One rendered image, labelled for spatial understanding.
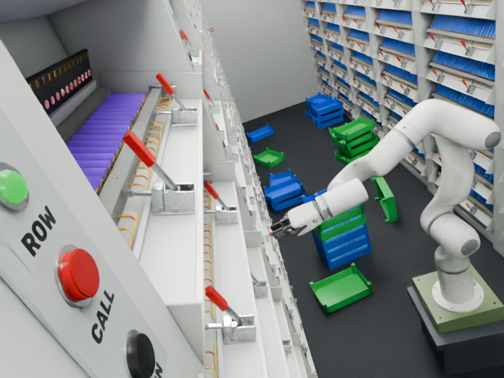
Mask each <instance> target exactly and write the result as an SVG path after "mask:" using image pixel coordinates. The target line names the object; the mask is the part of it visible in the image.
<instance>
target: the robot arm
mask: <svg viewBox="0 0 504 378"><path fill-rule="evenodd" d="M429 133H433V134H434V135H435V140H436V144H437V147H438V149H439V153H440V157H441V161H442V172H441V176H440V181H439V187H438V190H437V192H436V194H435V196H434V198H433V199H432V200H431V201H430V203H429V204H428V205H427V207H426V208H425V209H424V211H423V212H422V214H421V219H420V221H421V227H422V228H423V230H424V231H425V232H426V233H427V234H428V235H429V236H430V237H431V238H432V239H434V240H435V241H436V242H437V243H438V244H439V247H438V248H437V249H436V251H435V262H436V270H437V274H438V278H439V280H438V281H437V282H436V283H435V284H434V285H433V289H432V294H433V299H434V301H435V302H436V303H437V304H438V305H439V306H440V307H441V308H443V309H445V310H447V311H451V312H454V313H467V312H470V311H474V310H475V309H477V308H478V307H479V306H480V305H481V304H482V302H483V300H484V293H483V289H482V288H481V286H480V285H479V284H478V283H477V282H476V281H474V280H473V279H472V275H471V268H470V257H469V255H471V254H473V253H475V252H476V251H477V250H478V249H479V247H480V238H479V235H478V233H477V232H476V231H475V230H474V229H473V228H472V227H471V226H470V225H469V224H468V223H466V222H465V221H463V220H462V219H460V218H459V217H458V216H457V215H455V214H454V212H453V208H454V205H456V204H459V203H462V202H463V201H464V200H465V199H466V198H467V197H468V195H469V194H470V191H471V187H472V184H473V179H474V174H475V167H474V163H473V160H472V158H471V156H470V153H469V151H468V149H471V150H474V151H479V152H483V151H488V150H490V149H492V148H494V147H495V146H496V145H497V144H498V143H499V141H500V139H501V135H502V133H501V130H500V128H499V126H498V125H497V124H496V123H495V122H494V121H491V120H490V119H489V118H485V117H484V116H482V115H479V114H477V113H474V112H471V111H469V110H467V109H464V108H461V107H459V106H456V105H454V104H452V103H448V102H446V101H444V100H438V99H429V100H424V101H422V102H421V103H419V104H417V105H416V106H414V107H413V108H412V109H411V110H410V111H409V112H408V113H407V114H406V115H405V116H404V117H403V118H402V119H401V120H400V121H399V122H398V123H397V124H396V125H395V126H394V128H393V129H392V130H391V131H390V132H389V133H388V134H387V135H386V136H385V137H384V138H383V139H382V140H381V141H380V142H379V143H378V144H377V145H376V146H375V147H374V148H373V149H372V151H370V152H369V153H368V154H366V155H365V156H364V157H360V158H358V159H356V160H354V161H353V162H351V163H350V164H348V165H347V166H346V167H344V168H343V169H342V170H341V171H340V172H339V173H338V174H337V175H336V176H335V177H334V179H333V180H332V181H331V182H330V184H329V186H328V188H327V192H326V193H324V194H322V195H320V196H318V197H316V198H315V200H316V201H315V202H314V200H313V201H311V202H307V203H305V204H303V205H300V206H298V207H296V208H294V209H292V210H290V211H288V212H287V213H286V214H285V216H284V217H283V219H281V220H280V221H279V222H277V223H275V224H273V225H271V226H270V229H271V231H274V232H272V233H271V234H272V235H273V237H274V239H275V240H276V239H279V238H281V237H283V236H288V235H292V236H301V235H303V234H305V233H307V232H309V231H311V230H312V229H314V228H315V227H317V226H319V225H320V224H321V223H322V222H323V221H324V219H323V218H325V219H326V220H329V219H331V218H333V217H335V216H337V215H339V214H341V213H343V212H345V211H347V210H349V209H351V208H353V207H355V206H358V205H360V204H362V203H364V202H366V201H368V194H367V191H366V190H365V187H364V185H363V184H362V182H363V181H365V180H367V179H369V178H372V177H376V176H384V175H386V174H387V173H389V172H390V171H391V170H392V169H393V168H394V167H395V166H396V165H397V164H398V163H399V162H400V161H402V160H403V159H404V158H405V157H406V156H407V155H408V154H409V153H410V152H411V151H412V150H413V149H414V148H415V147H416V146H417V145H418V144H419V143H420V142H421V141H422V140H423V139H424V138H425V137H426V136H427V135H428V134H429ZM288 221H289V222H288ZM290 227H291V229H290ZM293 228H294V229H293Z"/></svg>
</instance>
